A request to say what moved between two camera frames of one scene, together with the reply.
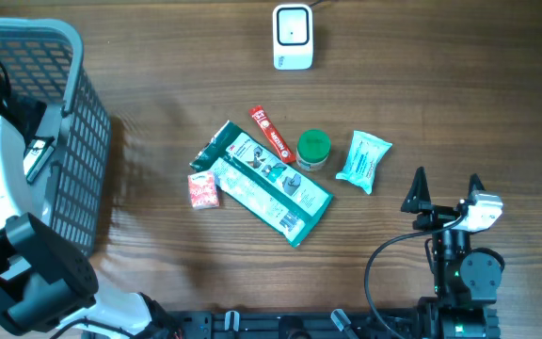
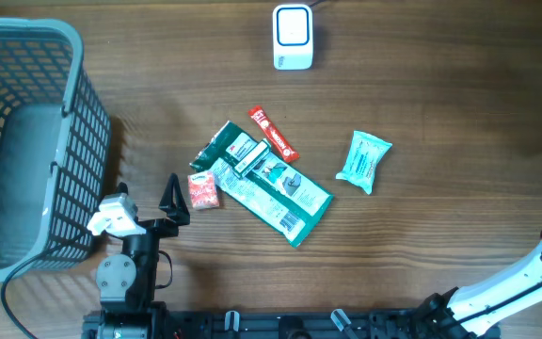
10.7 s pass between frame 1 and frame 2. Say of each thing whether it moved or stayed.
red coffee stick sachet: stayed
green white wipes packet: stayed
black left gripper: moved
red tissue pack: stayed
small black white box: moved
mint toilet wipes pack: stayed
